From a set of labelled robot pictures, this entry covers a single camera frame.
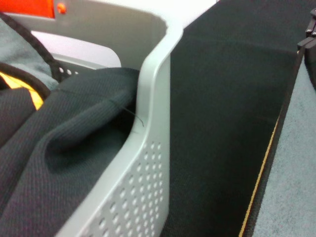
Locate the gray yellow towel black trim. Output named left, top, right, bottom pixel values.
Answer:
left=0, top=11, right=62, bottom=111

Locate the black knit cloth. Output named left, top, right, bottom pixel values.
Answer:
left=0, top=67, right=141, bottom=237

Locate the orange panel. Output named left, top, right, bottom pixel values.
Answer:
left=0, top=0, right=55, bottom=19

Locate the gray perforated plastic storage box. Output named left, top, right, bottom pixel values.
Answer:
left=0, top=3, right=185, bottom=237

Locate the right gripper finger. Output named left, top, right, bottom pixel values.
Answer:
left=297, top=7, right=316, bottom=90

